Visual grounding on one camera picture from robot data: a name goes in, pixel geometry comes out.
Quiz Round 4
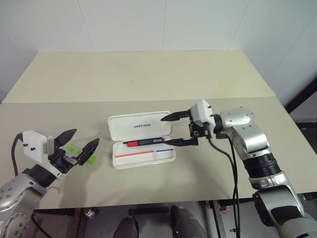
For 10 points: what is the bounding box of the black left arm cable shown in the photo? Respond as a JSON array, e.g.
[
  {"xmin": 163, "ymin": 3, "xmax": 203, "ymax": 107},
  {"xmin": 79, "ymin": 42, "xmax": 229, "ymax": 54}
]
[{"xmin": 10, "ymin": 133, "xmax": 26, "ymax": 179}]

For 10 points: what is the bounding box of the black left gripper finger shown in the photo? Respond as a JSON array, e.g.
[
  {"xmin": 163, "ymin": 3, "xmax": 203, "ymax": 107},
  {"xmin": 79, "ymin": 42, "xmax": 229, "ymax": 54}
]
[
  {"xmin": 53, "ymin": 128, "xmax": 78, "ymax": 150},
  {"xmin": 77, "ymin": 137, "xmax": 101, "ymax": 167}
]

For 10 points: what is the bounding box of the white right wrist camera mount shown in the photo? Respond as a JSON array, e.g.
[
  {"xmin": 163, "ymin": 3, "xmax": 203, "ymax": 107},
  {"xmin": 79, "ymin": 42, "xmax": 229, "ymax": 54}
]
[{"xmin": 190, "ymin": 99, "xmax": 216, "ymax": 132}]

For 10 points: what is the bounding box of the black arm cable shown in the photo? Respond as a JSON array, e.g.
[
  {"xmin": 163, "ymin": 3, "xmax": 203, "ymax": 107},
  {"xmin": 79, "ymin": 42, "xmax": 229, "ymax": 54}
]
[
  {"xmin": 207, "ymin": 128, "xmax": 242, "ymax": 235},
  {"xmin": 215, "ymin": 133, "xmax": 240, "ymax": 235},
  {"xmin": 10, "ymin": 133, "xmax": 26, "ymax": 179}
]

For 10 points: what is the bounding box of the dark rounded shape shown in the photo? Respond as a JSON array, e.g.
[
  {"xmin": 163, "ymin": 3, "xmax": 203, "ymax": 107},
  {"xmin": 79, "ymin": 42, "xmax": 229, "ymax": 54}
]
[
  {"xmin": 170, "ymin": 205, "xmax": 207, "ymax": 238},
  {"xmin": 116, "ymin": 215, "xmax": 140, "ymax": 238}
]

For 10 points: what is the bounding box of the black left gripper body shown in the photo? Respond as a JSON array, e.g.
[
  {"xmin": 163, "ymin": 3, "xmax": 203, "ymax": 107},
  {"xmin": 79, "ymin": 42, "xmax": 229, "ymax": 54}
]
[{"xmin": 48, "ymin": 145, "xmax": 82, "ymax": 176}]

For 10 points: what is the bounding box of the black marker with red cap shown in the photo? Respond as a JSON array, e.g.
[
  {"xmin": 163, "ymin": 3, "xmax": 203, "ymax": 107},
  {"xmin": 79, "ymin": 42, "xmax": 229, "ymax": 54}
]
[{"xmin": 123, "ymin": 136, "xmax": 166, "ymax": 148}]

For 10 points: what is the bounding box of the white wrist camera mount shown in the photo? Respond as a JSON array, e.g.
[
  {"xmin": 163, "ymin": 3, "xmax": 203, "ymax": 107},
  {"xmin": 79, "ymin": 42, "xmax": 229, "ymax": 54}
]
[
  {"xmin": 190, "ymin": 99, "xmax": 216, "ymax": 132},
  {"xmin": 21, "ymin": 130, "xmax": 63, "ymax": 179}
]

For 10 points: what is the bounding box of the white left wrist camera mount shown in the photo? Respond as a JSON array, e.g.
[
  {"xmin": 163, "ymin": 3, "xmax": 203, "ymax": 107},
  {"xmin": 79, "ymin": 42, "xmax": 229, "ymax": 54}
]
[{"xmin": 21, "ymin": 130, "xmax": 63, "ymax": 179}]

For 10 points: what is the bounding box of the black slanted frame post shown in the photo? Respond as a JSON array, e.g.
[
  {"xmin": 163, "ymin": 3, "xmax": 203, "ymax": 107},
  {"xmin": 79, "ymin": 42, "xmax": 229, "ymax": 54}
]
[{"xmin": 285, "ymin": 76, "xmax": 317, "ymax": 120}]

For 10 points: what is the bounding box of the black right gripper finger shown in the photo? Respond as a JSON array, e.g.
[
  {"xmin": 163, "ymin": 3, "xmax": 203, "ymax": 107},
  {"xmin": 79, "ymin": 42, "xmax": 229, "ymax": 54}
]
[
  {"xmin": 161, "ymin": 137, "xmax": 199, "ymax": 147},
  {"xmin": 160, "ymin": 109, "xmax": 192, "ymax": 122}
]

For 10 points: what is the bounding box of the white pencil case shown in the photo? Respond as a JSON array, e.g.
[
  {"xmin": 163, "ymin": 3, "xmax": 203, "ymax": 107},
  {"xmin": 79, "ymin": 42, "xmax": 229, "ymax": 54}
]
[{"xmin": 107, "ymin": 111, "xmax": 177, "ymax": 171}]

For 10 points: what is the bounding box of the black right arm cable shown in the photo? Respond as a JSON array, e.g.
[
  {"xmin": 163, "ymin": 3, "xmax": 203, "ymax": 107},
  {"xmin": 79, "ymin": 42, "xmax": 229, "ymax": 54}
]
[
  {"xmin": 215, "ymin": 133, "xmax": 240, "ymax": 235},
  {"xmin": 207, "ymin": 128, "xmax": 242, "ymax": 235}
]

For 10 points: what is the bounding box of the grey metal table frame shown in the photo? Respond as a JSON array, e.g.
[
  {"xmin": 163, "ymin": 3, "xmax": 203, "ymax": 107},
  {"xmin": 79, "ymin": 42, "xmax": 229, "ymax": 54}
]
[{"xmin": 205, "ymin": 199, "xmax": 235, "ymax": 238}]

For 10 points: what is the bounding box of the brown table leg beam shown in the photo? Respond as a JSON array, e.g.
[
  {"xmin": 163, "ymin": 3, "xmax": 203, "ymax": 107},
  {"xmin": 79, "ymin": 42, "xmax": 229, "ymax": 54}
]
[{"xmin": 71, "ymin": 207, "xmax": 83, "ymax": 238}]

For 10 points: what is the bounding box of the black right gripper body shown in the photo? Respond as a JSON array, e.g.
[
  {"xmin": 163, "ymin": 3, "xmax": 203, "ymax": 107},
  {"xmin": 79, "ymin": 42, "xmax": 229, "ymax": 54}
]
[{"xmin": 188, "ymin": 109, "xmax": 215, "ymax": 146}]

